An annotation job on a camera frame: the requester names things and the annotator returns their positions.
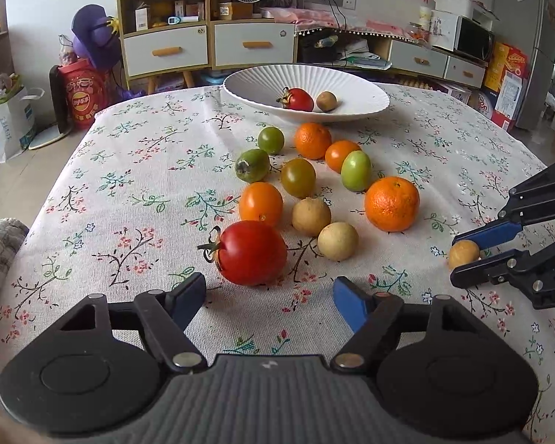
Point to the light green oval tomato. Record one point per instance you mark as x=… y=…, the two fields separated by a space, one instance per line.
x=356 y=172

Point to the floral tablecloth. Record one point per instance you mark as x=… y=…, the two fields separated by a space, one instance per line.
x=143 y=194

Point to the red snack bucket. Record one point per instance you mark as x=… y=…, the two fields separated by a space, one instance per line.
x=83 y=97

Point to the grey refrigerator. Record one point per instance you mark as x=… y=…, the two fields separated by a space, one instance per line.
x=536 y=55

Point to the small mandarin orange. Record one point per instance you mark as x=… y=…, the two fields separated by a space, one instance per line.
x=312 y=140

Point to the pink cloth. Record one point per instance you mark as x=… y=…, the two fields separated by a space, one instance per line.
x=314 y=17

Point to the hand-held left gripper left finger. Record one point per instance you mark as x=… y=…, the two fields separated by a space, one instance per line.
x=192 y=296

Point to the white cabinet drawer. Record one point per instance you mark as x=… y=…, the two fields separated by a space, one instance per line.
x=254 y=32
x=166 y=39

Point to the tan longan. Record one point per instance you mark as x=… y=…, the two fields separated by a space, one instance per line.
x=311 y=216
x=462 y=255
x=327 y=101
x=337 y=240

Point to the round green tomato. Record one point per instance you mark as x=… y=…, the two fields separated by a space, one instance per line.
x=271 y=140

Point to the grey blanket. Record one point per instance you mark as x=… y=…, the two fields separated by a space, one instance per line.
x=0 y=259

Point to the wooden shelf cabinet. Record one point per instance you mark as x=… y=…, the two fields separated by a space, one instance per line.
x=210 y=0

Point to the black panel on white base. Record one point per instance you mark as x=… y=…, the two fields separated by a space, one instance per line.
x=58 y=101

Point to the large red tomato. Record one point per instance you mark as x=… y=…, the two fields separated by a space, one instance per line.
x=252 y=253

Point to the white paper bag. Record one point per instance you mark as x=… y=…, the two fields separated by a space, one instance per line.
x=9 y=125

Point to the low wooden cabinet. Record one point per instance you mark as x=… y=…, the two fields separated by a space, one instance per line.
x=421 y=60

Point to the orange cardboard box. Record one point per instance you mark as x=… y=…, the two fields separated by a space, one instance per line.
x=506 y=64

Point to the small red tomato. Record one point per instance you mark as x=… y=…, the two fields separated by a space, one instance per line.
x=300 y=100

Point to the tan cardboard box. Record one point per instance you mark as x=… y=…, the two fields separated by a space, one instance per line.
x=236 y=10

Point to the dark green blemished tomato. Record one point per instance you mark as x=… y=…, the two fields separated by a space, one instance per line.
x=253 y=165

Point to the orange tomato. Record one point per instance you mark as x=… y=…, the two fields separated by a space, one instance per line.
x=260 y=203
x=336 y=155

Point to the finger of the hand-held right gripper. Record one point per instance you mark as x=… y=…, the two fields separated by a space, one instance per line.
x=495 y=233
x=485 y=268

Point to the purple plush toy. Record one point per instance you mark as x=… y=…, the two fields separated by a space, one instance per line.
x=95 y=32

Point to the glass jar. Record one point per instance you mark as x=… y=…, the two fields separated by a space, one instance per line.
x=417 y=32

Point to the microwave oven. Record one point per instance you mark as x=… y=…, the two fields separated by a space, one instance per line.
x=467 y=39

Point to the white blue thermometer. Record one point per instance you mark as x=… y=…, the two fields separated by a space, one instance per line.
x=180 y=20

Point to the white product box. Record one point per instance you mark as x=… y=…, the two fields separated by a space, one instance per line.
x=141 y=19

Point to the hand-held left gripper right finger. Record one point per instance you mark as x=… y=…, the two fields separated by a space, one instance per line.
x=351 y=305

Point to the large mandarin orange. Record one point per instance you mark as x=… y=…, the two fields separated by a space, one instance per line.
x=391 y=203

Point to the white appliance box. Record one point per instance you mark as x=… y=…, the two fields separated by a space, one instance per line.
x=458 y=4

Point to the white ribbed bowl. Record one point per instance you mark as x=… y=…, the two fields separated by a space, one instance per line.
x=259 y=88

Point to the olive yellow tomato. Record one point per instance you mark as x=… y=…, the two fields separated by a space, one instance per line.
x=298 y=178

